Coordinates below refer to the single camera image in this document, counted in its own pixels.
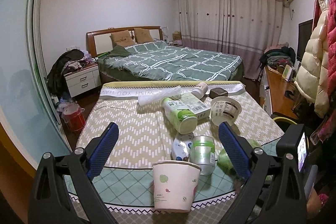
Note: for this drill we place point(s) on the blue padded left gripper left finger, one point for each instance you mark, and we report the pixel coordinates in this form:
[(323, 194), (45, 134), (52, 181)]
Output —
[(50, 201)]

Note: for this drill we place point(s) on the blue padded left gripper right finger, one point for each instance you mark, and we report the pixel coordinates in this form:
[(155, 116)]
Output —
[(272, 189)]

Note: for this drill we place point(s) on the clear plastic cup green band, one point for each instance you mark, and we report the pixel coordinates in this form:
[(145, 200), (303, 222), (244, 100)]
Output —
[(202, 153)]

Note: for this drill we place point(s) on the white paper cup floral print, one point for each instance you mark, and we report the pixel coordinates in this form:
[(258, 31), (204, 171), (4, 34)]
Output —
[(175, 184)]

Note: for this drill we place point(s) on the white yogurt tub cup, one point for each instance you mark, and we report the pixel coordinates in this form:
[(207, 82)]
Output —
[(224, 109)]

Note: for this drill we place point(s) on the blue white snack wrapper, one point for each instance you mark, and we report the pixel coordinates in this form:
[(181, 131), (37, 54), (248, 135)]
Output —
[(181, 146)]

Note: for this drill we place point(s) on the white green yogurt bottle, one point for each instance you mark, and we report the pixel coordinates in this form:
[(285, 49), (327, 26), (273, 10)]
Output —
[(179, 115)]

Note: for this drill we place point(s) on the pale green carton box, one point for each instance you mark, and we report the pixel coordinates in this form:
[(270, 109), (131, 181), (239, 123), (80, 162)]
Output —
[(196, 106)]

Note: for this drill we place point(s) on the yellow rimmed trash bin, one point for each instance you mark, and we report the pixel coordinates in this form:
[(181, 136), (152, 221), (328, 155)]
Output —
[(280, 119)]

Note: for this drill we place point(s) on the red bucket bag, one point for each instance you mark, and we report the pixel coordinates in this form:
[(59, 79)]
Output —
[(73, 117)]

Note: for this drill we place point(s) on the sliding glass wardrobe door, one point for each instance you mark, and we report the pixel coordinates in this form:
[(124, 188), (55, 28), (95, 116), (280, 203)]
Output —
[(24, 114)]

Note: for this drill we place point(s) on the wooden side desk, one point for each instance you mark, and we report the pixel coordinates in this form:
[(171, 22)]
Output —
[(272, 95)]

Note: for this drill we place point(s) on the white nightstand with drawers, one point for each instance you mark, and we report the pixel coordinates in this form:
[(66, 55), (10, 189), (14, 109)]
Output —
[(83, 80)]

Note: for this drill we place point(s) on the cream puffer jacket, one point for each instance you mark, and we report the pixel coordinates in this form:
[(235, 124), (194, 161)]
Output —
[(312, 80)]

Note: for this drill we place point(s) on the small brown box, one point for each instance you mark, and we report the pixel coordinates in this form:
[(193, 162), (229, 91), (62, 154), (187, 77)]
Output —
[(218, 92)]

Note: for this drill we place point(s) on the small white pill bottle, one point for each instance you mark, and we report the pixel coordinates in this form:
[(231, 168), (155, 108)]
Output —
[(200, 90)]

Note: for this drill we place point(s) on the dark clothes pile on nightstand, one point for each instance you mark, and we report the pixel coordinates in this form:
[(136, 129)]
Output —
[(68, 62)]

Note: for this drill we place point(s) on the clothes pile on desk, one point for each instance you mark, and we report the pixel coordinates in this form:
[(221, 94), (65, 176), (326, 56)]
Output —
[(279, 54)]

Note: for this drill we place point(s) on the wooden bed with headboard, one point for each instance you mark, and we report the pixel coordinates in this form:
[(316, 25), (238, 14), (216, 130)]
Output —
[(99, 42)]

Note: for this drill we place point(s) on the green checked duvet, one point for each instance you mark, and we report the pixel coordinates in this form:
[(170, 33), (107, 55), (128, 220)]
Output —
[(158, 61)]

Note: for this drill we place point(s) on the brown left pillow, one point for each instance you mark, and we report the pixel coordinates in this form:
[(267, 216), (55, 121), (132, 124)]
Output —
[(122, 38)]

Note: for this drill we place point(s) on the brown pillow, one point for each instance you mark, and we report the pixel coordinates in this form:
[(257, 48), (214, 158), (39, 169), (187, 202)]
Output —
[(122, 38), (142, 35)]

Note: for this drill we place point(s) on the black television screen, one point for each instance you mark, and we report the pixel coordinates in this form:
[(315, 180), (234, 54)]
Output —
[(304, 33)]

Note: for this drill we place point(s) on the brown right pillow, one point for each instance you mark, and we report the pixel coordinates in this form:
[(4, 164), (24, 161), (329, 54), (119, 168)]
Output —
[(142, 35)]

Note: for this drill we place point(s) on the pink white striped curtain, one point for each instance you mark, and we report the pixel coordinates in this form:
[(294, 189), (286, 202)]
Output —
[(237, 27)]

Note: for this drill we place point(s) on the tissue box on far nightstand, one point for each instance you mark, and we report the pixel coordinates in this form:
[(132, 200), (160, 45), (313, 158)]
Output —
[(177, 35)]

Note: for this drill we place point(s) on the small picture frame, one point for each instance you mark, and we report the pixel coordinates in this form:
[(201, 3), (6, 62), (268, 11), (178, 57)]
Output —
[(287, 73)]

